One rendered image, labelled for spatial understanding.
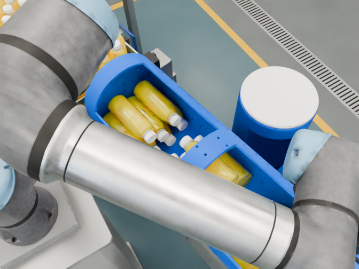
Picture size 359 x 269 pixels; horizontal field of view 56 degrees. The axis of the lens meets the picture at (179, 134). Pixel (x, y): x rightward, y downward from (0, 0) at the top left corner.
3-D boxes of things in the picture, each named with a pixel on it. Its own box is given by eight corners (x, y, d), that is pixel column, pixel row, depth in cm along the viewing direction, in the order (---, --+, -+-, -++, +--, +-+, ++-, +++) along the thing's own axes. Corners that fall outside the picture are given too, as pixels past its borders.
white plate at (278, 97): (226, 83, 124) (225, 85, 125) (270, 140, 112) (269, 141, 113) (287, 55, 130) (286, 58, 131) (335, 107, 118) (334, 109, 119)
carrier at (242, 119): (212, 177, 201) (237, 219, 188) (224, 85, 126) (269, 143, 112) (251, 157, 207) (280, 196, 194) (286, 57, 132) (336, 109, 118)
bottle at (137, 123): (114, 112, 116) (146, 145, 109) (103, 107, 110) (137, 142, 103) (127, 97, 115) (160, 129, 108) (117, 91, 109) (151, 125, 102)
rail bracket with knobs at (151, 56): (146, 87, 142) (142, 70, 133) (135, 77, 145) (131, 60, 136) (163, 74, 145) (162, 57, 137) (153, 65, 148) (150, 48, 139)
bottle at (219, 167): (220, 191, 89) (176, 148, 96) (224, 195, 95) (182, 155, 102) (238, 173, 89) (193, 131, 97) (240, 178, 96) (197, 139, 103)
